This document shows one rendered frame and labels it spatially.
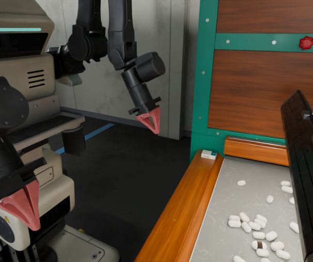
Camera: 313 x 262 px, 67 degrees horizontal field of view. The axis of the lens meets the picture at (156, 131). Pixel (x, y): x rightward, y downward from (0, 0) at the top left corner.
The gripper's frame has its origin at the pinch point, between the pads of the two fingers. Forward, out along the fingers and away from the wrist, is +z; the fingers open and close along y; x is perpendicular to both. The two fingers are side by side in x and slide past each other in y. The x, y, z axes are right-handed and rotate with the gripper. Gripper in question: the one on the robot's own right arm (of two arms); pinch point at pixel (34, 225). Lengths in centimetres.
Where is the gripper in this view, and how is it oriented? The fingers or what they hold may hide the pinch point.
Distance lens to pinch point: 45.0
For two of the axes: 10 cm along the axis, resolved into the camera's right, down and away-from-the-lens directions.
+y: 4.6, -3.4, 8.2
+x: -7.9, 2.7, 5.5
